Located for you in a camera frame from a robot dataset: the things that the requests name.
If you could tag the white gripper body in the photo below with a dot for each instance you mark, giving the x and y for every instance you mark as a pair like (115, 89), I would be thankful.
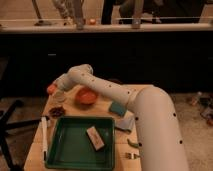
(64, 83)

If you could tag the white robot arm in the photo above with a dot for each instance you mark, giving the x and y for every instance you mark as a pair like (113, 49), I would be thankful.
(156, 121)

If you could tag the white paper cup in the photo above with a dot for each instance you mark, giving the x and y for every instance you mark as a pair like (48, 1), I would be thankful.
(59, 96)

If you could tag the orange bowl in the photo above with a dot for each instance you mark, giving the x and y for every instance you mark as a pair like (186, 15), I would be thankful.
(86, 96)

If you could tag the small dish of nuts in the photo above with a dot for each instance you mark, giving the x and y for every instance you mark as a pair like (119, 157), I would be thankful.
(57, 111)

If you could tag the teal sponge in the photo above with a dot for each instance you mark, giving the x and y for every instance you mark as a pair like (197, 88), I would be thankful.
(117, 109)

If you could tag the green plastic tray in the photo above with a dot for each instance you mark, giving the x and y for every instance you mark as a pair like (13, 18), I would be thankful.
(72, 149)

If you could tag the grey cloth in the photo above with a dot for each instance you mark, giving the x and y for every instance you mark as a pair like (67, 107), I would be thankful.
(125, 124)

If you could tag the black chair base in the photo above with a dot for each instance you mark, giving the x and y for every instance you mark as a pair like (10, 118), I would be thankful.
(5, 126)

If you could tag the green pepper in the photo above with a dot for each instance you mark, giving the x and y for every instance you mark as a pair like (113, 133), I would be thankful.
(132, 144)

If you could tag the silver fork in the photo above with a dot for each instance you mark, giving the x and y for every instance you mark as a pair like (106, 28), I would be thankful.
(131, 156)

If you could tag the dark long counter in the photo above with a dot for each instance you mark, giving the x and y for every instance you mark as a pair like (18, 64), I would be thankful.
(177, 58)

